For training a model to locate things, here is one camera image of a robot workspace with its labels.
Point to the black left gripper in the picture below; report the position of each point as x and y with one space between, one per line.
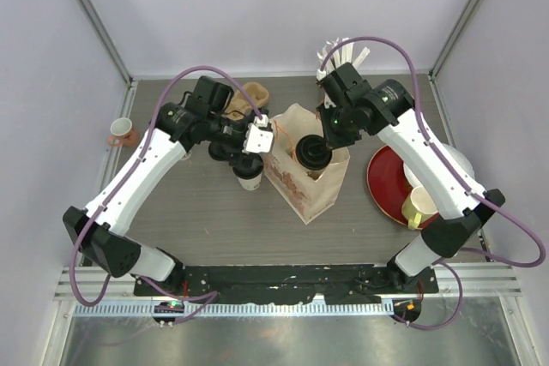
245 124

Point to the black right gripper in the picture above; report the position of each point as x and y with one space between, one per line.
333 140

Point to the stack of black cup lids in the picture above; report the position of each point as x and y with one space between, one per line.
219 152

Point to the black cup lid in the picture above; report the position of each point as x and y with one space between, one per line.
312 152
248 166

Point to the paper bag with orange handles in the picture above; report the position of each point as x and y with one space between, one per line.
309 193

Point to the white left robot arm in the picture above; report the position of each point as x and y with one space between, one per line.
224 115

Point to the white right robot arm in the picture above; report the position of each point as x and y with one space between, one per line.
351 105

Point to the red round tray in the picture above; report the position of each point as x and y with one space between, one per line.
387 184

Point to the small pink ceramic teacup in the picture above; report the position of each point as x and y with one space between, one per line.
123 133

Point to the yellow mug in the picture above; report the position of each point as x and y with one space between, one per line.
418 207

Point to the white paper plate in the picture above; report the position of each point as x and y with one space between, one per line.
456 155

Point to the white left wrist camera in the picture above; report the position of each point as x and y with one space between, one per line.
259 137

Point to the perforated cable duct rail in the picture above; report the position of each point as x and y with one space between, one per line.
157 308

